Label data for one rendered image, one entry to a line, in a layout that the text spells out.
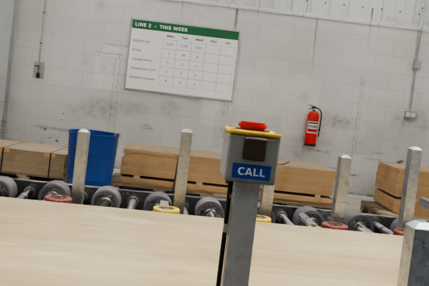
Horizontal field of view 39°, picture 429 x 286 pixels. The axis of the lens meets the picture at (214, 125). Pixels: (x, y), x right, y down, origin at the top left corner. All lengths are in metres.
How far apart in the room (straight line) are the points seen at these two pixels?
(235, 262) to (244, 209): 0.07
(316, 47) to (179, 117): 2.03
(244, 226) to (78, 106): 7.42
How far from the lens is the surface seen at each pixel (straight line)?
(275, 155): 0.82
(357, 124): 8.34
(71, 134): 6.52
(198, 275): 1.25
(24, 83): 8.37
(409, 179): 2.09
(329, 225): 1.91
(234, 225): 0.84
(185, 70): 8.04
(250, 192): 0.84
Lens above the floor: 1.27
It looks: 3 degrees down
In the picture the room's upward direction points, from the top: 7 degrees clockwise
